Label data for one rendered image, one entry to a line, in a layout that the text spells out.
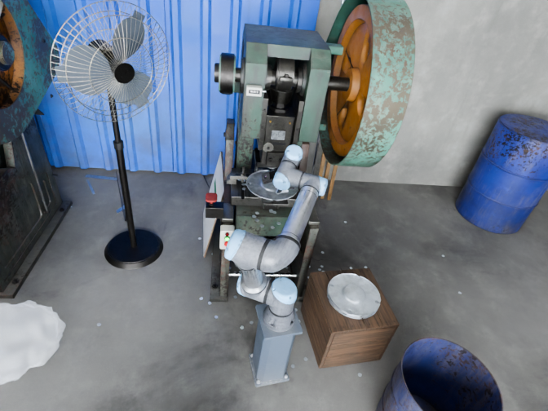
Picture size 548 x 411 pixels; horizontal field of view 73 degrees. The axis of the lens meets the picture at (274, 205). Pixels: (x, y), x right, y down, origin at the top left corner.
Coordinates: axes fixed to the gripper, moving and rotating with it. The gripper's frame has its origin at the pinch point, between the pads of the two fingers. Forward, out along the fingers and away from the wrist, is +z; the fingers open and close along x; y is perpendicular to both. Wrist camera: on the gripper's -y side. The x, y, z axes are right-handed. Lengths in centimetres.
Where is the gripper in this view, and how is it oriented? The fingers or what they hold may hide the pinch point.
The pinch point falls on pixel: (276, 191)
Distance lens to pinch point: 186.7
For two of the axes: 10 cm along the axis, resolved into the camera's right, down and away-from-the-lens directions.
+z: -1.6, 4.6, 8.7
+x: -0.9, -8.9, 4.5
